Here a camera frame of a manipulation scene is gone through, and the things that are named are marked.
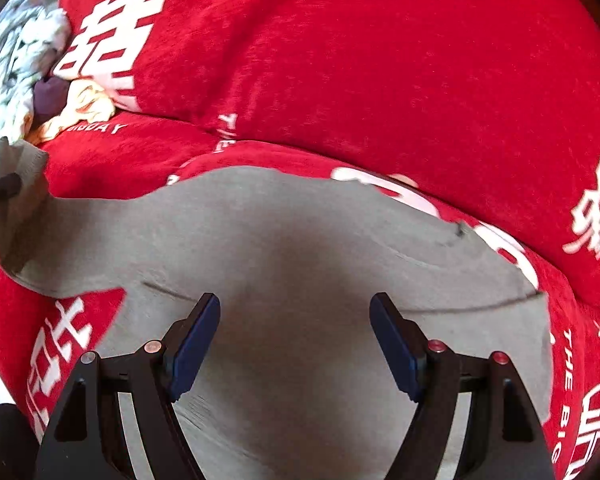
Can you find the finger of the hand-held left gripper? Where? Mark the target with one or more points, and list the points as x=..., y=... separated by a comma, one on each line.
x=2, y=187

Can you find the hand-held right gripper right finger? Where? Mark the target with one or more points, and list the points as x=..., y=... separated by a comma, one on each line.
x=395, y=352

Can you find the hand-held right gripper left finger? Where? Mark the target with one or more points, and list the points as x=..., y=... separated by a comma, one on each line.
x=195, y=352

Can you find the grey small garment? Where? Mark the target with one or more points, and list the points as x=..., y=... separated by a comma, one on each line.
x=290, y=270

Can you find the dark purple cloth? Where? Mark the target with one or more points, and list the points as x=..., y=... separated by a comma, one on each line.
x=50, y=100

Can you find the cream yellow cloth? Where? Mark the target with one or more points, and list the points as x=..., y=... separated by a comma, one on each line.
x=87, y=105

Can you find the white grey patterned cloth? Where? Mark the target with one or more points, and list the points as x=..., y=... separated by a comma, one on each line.
x=10, y=65

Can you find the red printed sofa cover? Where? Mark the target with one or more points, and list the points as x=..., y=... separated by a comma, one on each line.
x=355, y=85

